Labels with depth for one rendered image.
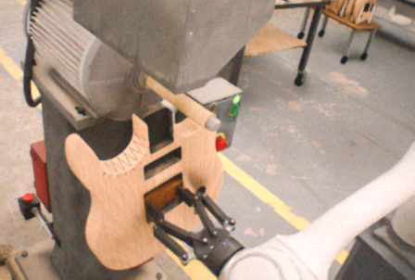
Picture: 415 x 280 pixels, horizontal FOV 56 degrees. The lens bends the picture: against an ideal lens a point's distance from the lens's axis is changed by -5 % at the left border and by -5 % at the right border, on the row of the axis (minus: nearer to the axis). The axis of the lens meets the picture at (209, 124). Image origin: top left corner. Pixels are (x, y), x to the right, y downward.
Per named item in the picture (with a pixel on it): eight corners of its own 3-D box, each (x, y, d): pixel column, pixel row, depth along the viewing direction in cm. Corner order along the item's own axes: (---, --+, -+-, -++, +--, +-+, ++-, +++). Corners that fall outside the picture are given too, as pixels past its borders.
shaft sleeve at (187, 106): (144, 86, 84) (148, 72, 83) (156, 86, 87) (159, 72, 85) (200, 130, 74) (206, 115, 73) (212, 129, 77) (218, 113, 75)
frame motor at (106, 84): (22, 66, 108) (14, -29, 94) (106, 48, 125) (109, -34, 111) (94, 143, 85) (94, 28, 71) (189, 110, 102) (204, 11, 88)
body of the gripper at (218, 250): (215, 287, 73) (183, 255, 78) (246, 261, 78) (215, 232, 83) (217, 266, 68) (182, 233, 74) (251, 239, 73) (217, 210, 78)
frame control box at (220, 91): (130, 143, 129) (134, 70, 115) (181, 124, 142) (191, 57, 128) (177, 187, 115) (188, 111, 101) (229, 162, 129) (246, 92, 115)
